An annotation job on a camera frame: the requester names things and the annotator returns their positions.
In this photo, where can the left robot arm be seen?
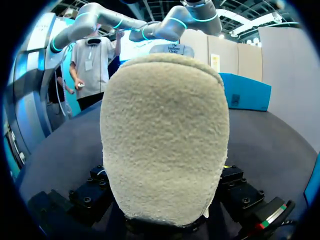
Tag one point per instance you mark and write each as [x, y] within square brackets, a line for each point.
[105, 18]

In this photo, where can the person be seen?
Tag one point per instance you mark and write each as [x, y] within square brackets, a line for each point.
[92, 72]
[56, 90]

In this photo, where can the cream white fuzzy shoe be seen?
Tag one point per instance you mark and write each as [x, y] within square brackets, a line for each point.
[165, 140]

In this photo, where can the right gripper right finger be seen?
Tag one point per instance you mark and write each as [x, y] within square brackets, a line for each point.
[243, 195]

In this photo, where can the teal box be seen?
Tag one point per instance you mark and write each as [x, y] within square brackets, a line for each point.
[247, 92]
[313, 182]

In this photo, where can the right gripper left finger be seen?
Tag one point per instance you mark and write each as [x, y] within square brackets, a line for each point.
[87, 195]

